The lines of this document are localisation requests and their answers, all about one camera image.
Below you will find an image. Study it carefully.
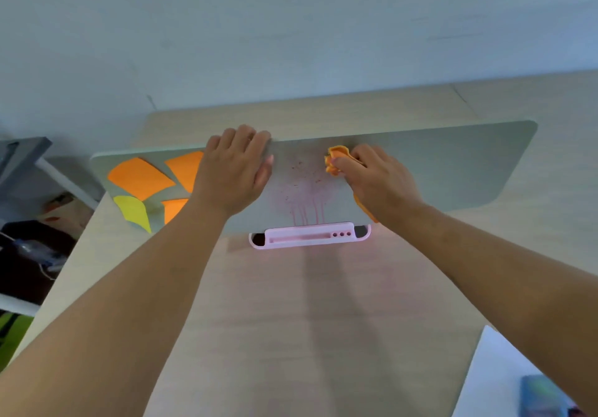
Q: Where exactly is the person's left hand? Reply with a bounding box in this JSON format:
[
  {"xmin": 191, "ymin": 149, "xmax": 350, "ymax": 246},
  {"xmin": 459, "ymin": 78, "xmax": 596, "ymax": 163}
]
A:
[{"xmin": 191, "ymin": 124, "xmax": 274, "ymax": 219}]

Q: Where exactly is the person's right forearm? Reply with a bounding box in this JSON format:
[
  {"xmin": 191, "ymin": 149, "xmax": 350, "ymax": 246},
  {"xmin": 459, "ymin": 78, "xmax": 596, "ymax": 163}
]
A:
[{"xmin": 384, "ymin": 203, "xmax": 598, "ymax": 417}]

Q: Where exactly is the blue box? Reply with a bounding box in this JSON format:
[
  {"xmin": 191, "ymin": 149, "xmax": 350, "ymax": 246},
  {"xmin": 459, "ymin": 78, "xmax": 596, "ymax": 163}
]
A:
[{"xmin": 519, "ymin": 375, "xmax": 580, "ymax": 417}]

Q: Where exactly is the yellow sticky note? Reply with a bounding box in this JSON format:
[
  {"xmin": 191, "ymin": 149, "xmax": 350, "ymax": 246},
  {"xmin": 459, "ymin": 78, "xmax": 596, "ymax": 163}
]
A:
[{"xmin": 113, "ymin": 195, "xmax": 152, "ymax": 234}]

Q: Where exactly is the grey-green desktop whiteboard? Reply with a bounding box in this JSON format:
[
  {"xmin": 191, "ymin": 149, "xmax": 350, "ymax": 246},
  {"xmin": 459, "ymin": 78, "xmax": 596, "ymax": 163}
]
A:
[{"xmin": 90, "ymin": 120, "xmax": 538, "ymax": 236}]

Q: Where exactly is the white paper sheet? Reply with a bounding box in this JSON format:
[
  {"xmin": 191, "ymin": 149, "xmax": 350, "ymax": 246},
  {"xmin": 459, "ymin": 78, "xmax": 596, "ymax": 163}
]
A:
[{"xmin": 451, "ymin": 325, "xmax": 548, "ymax": 417}]

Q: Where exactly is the green object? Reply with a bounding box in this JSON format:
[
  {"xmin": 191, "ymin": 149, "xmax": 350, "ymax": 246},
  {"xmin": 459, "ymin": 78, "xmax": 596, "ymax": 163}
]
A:
[{"xmin": 0, "ymin": 311, "xmax": 34, "ymax": 371}]

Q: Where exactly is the grey table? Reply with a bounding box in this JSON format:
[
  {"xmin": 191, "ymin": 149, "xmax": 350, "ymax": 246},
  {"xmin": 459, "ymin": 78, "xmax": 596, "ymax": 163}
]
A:
[{"xmin": 0, "ymin": 137, "xmax": 106, "ymax": 212}]

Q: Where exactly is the small orange sticky note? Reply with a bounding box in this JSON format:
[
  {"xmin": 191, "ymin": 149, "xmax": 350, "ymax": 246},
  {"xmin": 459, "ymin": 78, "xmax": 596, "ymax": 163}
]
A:
[{"xmin": 161, "ymin": 198, "xmax": 189, "ymax": 226}]

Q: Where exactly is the person's right hand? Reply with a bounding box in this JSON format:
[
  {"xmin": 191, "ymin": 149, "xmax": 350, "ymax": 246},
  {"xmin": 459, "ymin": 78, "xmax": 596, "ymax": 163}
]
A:
[{"xmin": 329, "ymin": 145, "xmax": 427, "ymax": 227}]

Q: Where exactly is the orange cleaning cloth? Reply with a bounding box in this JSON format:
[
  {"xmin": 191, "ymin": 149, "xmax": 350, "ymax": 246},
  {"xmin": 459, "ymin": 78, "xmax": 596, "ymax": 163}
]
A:
[{"xmin": 324, "ymin": 146, "xmax": 379, "ymax": 224}]

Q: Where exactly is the pink whiteboard stand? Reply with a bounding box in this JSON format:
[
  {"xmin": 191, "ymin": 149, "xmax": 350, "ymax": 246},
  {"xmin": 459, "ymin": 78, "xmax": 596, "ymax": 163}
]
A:
[{"xmin": 249, "ymin": 222, "xmax": 372, "ymax": 250}]

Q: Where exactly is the large orange sticky note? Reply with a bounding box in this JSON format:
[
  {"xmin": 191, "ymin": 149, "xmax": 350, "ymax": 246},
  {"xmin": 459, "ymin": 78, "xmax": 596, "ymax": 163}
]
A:
[{"xmin": 107, "ymin": 157, "xmax": 177, "ymax": 202}]

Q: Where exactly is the person's left forearm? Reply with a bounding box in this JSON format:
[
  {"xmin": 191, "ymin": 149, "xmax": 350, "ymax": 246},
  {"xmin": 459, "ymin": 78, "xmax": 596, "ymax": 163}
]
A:
[{"xmin": 0, "ymin": 196, "xmax": 230, "ymax": 417}]

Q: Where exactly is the black bag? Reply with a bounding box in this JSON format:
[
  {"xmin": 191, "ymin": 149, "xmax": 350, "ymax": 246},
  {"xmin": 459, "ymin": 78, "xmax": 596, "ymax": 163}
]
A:
[{"xmin": 0, "ymin": 219, "xmax": 78, "ymax": 306}]

